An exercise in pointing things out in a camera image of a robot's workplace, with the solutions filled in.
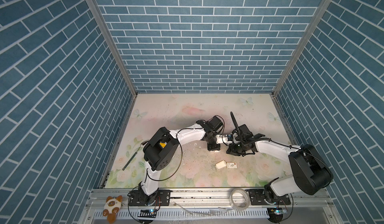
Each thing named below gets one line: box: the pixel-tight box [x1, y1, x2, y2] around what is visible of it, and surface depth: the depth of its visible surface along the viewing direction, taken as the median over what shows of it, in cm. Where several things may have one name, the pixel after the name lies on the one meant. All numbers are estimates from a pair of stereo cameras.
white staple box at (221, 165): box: [215, 160, 227, 171], surface depth 86 cm
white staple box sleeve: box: [226, 162, 238, 169], surface depth 85 cm
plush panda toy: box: [103, 195, 123, 224], surface depth 70 cm
